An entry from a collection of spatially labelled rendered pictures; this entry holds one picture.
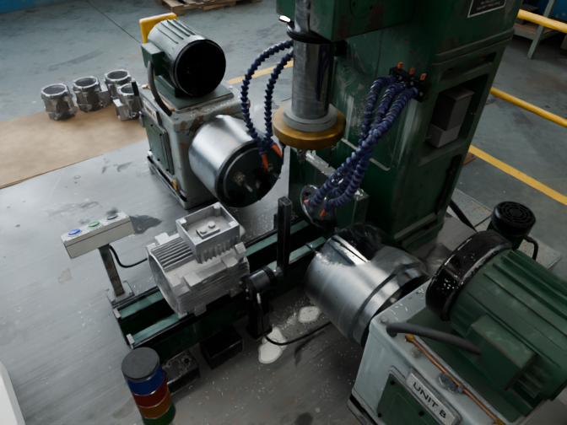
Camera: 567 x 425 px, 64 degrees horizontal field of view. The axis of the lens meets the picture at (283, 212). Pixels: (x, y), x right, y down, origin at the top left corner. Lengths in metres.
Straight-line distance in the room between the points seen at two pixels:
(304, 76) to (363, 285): 0.47
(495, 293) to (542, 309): 0.07
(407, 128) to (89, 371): 1.01
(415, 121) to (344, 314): 0.48
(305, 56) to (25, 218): 1.19
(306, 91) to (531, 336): 0.64
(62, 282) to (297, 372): 0.76
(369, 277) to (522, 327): 0.34
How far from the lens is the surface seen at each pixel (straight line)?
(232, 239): 1.11
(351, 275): 1.01
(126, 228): 1.27
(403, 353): 0.89
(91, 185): 1.87
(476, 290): 0.80
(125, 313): 1.25
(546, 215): 3.31
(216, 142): 1.37
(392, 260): 1.02
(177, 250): 1.10
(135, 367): 0.81
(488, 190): 3.33
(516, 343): 0.78
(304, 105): 1.05
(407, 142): 1.16
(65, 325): 1.44
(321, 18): 0.94
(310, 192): 1.32
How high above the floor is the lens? 1.90
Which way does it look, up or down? 42 degrees down
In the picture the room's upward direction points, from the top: 2 degrees clockwise
